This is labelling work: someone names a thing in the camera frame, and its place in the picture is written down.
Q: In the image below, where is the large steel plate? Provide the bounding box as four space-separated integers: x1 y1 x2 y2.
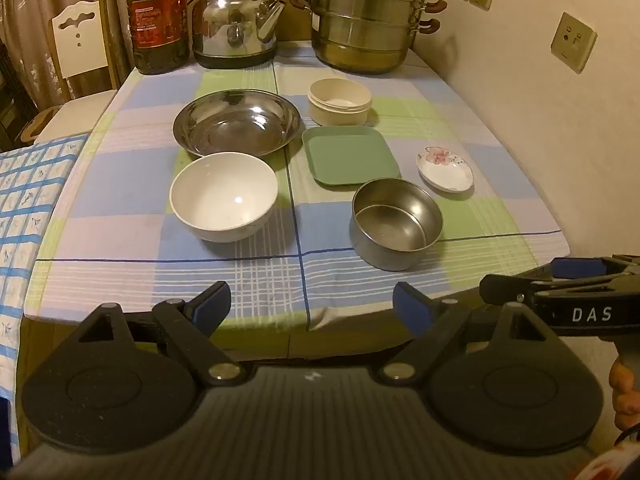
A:
172 88 302 158

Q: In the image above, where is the large wall socket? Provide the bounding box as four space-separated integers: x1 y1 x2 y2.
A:
550 12 598 74

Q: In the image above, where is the steel bowl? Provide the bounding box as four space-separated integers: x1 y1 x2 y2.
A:
349 177 444 272

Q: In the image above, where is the small floral dish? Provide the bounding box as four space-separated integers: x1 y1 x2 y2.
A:
416 146 474 193

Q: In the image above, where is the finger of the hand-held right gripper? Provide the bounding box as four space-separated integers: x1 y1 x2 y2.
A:
478 273 607 306
551 254 640 281

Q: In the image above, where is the checked tablecloth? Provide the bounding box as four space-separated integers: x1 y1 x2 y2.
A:
22 40 571 333

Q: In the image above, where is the cream ribbed bowl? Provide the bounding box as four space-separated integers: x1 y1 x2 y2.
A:
307 78 373 127

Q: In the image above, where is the cooking oil bottle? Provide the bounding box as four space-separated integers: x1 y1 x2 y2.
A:
124 0 190 76

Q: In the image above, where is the steel steamer pot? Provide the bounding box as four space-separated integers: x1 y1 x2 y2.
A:
289 0 447 75

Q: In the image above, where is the person's right hand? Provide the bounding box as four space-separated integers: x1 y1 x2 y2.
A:
608 359 640 431

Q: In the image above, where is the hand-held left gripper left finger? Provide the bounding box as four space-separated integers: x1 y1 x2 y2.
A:
74 281 247 387

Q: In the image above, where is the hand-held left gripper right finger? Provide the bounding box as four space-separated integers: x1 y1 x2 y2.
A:
376 281 557 385

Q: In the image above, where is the steel kettle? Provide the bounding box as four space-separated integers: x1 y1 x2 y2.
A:
186 0 290 70

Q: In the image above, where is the green square plate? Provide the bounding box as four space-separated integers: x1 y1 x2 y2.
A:
301 125 402 190

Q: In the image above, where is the white ceramic bowl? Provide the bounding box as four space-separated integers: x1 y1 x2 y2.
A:
169 152 279 244

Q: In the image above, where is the white chair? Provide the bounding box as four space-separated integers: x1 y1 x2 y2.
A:
20 0 118 143

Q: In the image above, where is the blue patterned cloth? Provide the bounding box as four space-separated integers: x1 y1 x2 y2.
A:
0 132 91 461

